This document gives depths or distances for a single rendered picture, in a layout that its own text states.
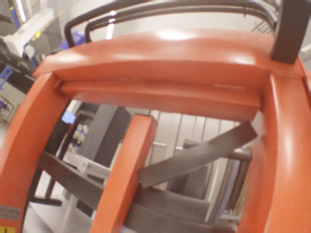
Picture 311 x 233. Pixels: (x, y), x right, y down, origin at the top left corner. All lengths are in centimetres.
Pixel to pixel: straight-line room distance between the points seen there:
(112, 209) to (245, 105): 24
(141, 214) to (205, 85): 23
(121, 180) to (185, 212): 11
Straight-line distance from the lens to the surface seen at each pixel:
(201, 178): 69
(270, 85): 22
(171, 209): 24
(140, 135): 23
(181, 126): 72
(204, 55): 22
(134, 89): 27
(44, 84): 46
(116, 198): 23
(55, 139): 50
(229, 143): 23
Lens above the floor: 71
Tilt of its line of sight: 24 degrees up
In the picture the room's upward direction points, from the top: 20 degrees clockwise
